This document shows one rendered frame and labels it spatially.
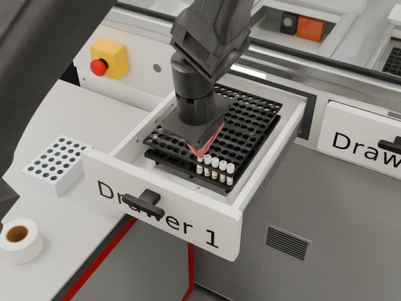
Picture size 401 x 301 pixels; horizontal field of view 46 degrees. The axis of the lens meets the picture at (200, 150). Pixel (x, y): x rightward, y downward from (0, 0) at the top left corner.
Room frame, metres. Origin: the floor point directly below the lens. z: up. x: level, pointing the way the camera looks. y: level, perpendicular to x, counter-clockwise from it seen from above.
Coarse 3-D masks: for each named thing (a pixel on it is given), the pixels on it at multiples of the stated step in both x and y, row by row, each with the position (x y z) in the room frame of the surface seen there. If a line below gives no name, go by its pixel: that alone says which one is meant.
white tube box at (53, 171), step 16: (64, 144) 0.74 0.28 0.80; (80, 144) 0.74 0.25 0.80; (32, 160) 0.69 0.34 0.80; (48, 160) 0.69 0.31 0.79; (64, 160) 0.69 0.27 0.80; (80, 160) 0.69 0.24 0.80; (32, 176) 0.64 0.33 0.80; (48, 176) 0.64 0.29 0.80; (64, 176) 0.65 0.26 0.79; (48, 192) 0.63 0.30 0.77
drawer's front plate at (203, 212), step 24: (96, 168) 0.56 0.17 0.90; (120, 168) 0.53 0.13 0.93; (96, 192) 0.56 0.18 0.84; (120, 192) 0.54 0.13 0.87; (168, 192) 0.49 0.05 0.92; (192, 192) 0.48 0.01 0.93; (144, 216) 0.52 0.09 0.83; (192, 216) 0.47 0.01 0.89; (216, 216) 0.45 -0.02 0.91; (240, 216) 0.44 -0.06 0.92; (192, 240) 0.47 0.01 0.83; (216, 240) 0.45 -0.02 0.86
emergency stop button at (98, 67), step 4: (92, 60) 0.91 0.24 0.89; (96, 60) 0.90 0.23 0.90; (92, 64) 0.90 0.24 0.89; (96, 64) 0.89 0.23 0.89; (100, 64) 0.89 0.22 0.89; (92, 68) 0.90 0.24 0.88; (96, 68) 0.89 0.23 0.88; (100, 68) 0.89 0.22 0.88; (104, 68) 0.89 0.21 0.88; (92, 72) 0.90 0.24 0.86; (96, 72) 0.89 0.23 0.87; (100, 72) 0.89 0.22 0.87; (104, 72) 0.89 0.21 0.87
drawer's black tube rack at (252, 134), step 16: (240, 96) 0.76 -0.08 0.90; (256, 96) 0.76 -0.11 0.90; (224, 112) 0.71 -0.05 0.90; (240, 112) 0.72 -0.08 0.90; (256, 112) 0.75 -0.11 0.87; (272, 112) 0.71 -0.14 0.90; (224, 128) 0.67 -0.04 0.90; (240, 128) 0.67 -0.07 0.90; (256, 128) 0.67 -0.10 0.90; (272, 128) 0.70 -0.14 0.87; (176, 144) 0.62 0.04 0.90; (224, 144) 0.63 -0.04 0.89; (240, 144) 0.66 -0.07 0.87; (256, 144) 0.66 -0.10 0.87; (160, 160) 0.62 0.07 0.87; (176, 160) 0.61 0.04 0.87; (224, 160) 0.58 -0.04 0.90; (240, 160) 0.58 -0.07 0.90; (192, 176) 0.60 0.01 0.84; (208, 176) 0.57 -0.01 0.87; (240, 176) 0.58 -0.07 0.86
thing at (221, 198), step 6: (174, 180) 0.58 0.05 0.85; (180, 180) 0.58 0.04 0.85; (186, 180) 0.58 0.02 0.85; (186, 186) 0.57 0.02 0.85; (192, 186) 0.57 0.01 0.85; (198, 186) 0.57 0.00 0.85; (198, 192) 0.56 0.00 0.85; (204, 192) 0.56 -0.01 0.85; (210, 192) 0.56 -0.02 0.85; (216, 192) 0.56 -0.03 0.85; (216, 198) 0.54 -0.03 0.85; (222, 198) 0.54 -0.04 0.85
